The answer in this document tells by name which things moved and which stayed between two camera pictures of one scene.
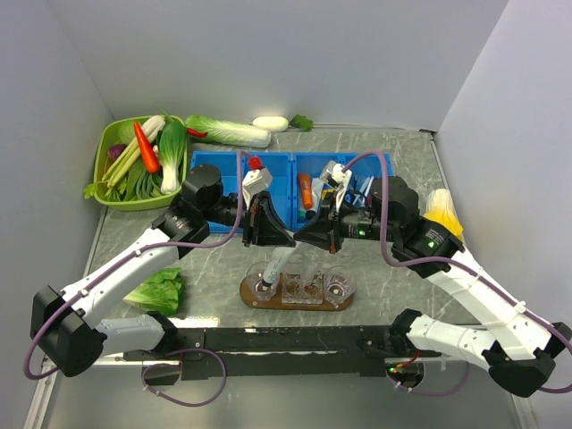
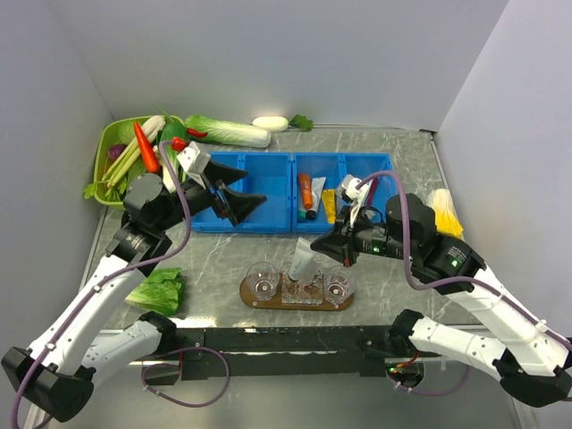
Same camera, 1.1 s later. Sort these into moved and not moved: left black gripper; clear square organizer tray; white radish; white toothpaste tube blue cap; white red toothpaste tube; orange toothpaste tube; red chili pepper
Moved: left black gripper; white toothpaste tube blue cap; white red toothpaste tube
Not moved: red chili pepper; white radish; orange toothpaste tube; clear square organizer tray
